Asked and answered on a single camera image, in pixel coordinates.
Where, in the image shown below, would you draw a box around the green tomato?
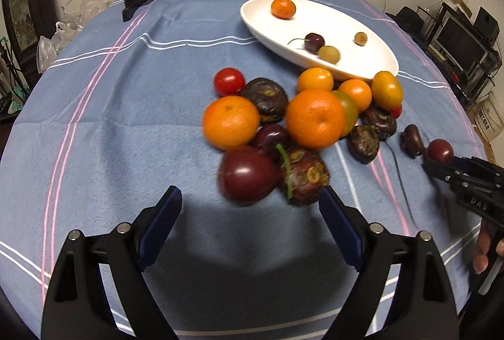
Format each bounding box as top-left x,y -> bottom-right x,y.
331,90 -> 359,138

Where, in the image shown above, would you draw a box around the computer monitor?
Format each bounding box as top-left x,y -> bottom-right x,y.
435,15 -> 489,65

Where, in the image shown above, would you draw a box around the black speaker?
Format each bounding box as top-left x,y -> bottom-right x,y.
473,7 -> 501,45

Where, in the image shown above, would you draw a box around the blue striped tablecloth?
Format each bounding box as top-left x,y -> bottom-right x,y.
0,0 -> 489,340

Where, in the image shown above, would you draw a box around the small mandarin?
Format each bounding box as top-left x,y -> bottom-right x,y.
270,0 -> 297,20

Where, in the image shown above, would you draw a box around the white oval plate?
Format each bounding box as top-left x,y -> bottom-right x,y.
240,0 -> 400,81

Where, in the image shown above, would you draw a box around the yellow orange tomato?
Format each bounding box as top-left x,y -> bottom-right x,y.
296,67 -> 335,94
371,71 -> 403,111

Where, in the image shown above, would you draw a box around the dark red cherry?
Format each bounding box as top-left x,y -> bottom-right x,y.
424,139 -> 455,164
287,32 -> 326,55

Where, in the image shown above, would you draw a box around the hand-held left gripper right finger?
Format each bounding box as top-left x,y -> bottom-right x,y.
318,186 -> 461,340

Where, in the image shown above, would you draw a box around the clear plastic bags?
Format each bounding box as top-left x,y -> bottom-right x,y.
37,0 -> 115,73

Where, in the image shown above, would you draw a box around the black hat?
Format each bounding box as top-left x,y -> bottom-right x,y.
388,6 -> 426,37

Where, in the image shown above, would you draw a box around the large dark red plum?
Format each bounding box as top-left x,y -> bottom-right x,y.
218,146 -> 279,207

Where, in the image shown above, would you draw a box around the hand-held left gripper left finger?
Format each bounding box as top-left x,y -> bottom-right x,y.
41,186 -> 183,340

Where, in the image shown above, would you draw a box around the person's right hand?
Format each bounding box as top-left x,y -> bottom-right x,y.
472,222 -> 504,274

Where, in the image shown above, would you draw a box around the green grape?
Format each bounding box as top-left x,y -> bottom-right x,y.
317,45 -> 341,65

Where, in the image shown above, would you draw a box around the dark framed cabinet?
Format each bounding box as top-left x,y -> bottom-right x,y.
0,0 -> 60,61

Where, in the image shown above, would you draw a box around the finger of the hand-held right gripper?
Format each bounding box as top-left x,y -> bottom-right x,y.
422,158 -> 473,187
451,156 -> 504,179

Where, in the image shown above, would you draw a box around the large orange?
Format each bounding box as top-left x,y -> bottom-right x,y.
285,89 -> 346,150
202,96 -> 261,151

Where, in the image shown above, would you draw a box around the cardboard box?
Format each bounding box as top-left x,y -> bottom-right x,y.
472,92 -> 504,144

